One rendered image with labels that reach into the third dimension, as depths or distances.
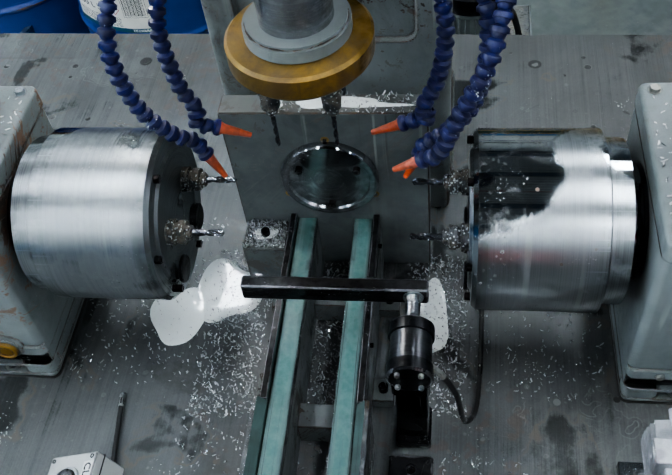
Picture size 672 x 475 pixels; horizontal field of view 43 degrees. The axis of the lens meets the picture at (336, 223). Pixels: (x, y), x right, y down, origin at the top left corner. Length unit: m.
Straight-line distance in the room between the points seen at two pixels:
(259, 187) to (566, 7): 2.15
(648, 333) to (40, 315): 0.87
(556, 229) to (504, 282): 0.10
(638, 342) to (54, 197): 0.80
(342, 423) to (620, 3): 2.46
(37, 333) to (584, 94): 1.09
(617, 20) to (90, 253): 2.44
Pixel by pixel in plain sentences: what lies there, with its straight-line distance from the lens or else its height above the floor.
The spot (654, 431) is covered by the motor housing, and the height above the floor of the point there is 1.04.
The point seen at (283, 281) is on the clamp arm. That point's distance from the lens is 1.17.
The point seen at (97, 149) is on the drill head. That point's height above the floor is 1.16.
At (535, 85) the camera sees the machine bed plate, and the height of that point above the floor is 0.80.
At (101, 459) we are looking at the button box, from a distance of 1.05.
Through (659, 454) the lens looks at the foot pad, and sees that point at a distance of 1.01.
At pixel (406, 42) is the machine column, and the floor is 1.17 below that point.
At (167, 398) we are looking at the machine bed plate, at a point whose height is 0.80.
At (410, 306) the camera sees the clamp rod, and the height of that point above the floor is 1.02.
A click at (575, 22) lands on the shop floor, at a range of 3.26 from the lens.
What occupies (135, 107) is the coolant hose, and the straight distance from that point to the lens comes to 1.10.
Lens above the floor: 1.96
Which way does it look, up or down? 50 degrees down
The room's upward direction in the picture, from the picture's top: 8 degrees counter-clockwise
